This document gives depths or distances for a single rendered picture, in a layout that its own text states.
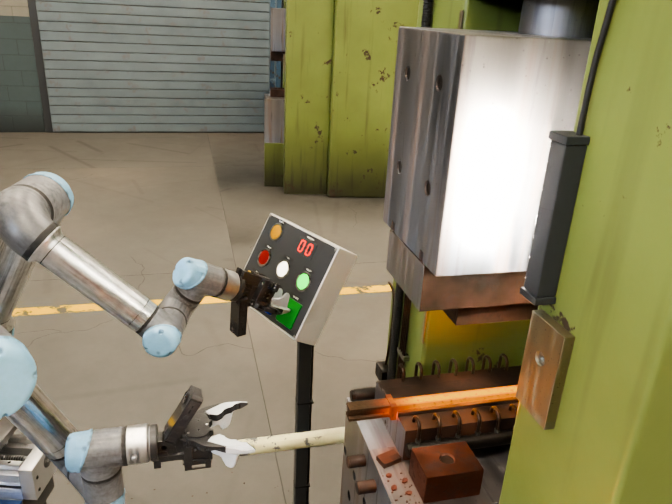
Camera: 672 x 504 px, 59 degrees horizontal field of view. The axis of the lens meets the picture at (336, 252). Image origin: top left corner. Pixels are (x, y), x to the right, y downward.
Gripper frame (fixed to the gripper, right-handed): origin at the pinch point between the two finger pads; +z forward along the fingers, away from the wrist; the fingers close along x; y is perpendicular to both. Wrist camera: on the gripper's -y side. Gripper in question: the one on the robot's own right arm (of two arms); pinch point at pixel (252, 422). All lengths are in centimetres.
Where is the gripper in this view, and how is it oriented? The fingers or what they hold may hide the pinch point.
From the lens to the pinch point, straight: 127.3
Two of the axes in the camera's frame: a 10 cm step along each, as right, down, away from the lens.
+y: -0.5, 9.2, 3.8
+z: 9.7, -0.5, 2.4
